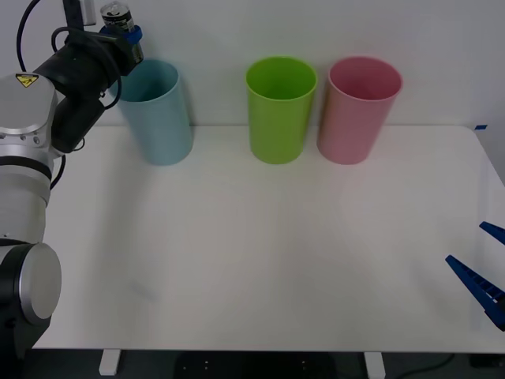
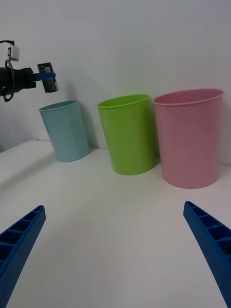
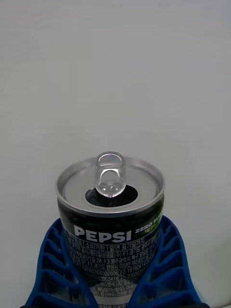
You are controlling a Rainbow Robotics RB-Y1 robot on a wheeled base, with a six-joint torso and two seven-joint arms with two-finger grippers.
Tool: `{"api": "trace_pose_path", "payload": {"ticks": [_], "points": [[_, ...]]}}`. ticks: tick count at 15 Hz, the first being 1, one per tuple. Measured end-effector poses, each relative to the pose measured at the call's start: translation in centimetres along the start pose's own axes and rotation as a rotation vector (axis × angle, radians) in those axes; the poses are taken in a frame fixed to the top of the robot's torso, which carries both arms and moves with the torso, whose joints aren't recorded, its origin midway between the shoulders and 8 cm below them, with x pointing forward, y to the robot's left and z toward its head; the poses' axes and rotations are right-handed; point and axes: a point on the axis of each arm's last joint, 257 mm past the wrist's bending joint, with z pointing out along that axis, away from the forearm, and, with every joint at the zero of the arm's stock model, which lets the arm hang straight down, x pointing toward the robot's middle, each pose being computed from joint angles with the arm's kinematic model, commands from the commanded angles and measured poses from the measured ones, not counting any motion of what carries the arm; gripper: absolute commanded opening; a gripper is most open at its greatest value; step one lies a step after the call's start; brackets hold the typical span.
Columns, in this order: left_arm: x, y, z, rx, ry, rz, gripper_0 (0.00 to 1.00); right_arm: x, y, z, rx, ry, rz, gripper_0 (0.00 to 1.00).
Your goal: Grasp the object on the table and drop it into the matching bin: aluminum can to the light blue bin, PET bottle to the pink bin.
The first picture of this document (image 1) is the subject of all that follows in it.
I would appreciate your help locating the pale blue plastic bin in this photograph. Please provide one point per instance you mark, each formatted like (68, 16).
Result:
(161, 122)

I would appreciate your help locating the green plastic bin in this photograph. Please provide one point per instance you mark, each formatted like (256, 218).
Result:
(278, 130)

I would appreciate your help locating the pink plastic bin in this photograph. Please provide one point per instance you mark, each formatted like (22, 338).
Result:
(349, 126)

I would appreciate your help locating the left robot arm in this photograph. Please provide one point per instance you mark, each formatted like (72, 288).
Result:
(23, 166)

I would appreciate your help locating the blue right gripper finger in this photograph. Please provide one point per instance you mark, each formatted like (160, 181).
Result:
(495, 231)
(479, 286)

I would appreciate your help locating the silver drink can dark label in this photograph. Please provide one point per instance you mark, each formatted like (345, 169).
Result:
(116, 15)

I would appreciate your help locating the white table leg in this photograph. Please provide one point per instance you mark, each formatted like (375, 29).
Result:
(375, 365)
(109, 362)

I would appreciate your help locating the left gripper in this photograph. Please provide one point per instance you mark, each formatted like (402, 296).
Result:
(92, 49)

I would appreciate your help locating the black box on floor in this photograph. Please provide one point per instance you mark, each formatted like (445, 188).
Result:
(487, 361)

